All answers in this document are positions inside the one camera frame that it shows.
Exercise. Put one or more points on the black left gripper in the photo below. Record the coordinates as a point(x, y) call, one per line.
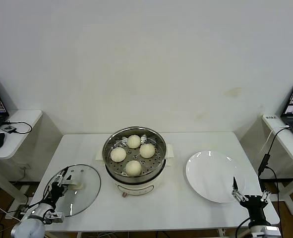
point(56, 190)

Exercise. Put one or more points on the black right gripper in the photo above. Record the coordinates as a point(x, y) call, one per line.
point(254, 206)

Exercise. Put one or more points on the round glass pot lid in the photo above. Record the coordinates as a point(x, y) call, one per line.
point(89, 181)

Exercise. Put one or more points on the white steamed baozi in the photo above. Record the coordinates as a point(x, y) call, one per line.
point(118, 154)
point(133, 168)
point(147, 150)
point(134, 141)

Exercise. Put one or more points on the steel steamer basket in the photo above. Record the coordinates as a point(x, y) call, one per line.
point(151, 163)

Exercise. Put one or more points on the white round plate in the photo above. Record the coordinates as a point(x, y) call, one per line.
point(210, 173)

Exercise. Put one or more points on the white side table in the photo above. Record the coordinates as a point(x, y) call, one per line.
point(292, 151)
point(24, 119)

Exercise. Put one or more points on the cream electric cooking pot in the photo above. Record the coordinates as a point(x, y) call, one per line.
point(136, 189)

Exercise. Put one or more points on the small black hub box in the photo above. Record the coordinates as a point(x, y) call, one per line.
point(8, 128)

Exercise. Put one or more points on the small white label sticker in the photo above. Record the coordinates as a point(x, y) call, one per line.
point(271, 117)

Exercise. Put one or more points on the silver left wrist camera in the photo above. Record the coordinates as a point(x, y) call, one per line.
point(55, 217)

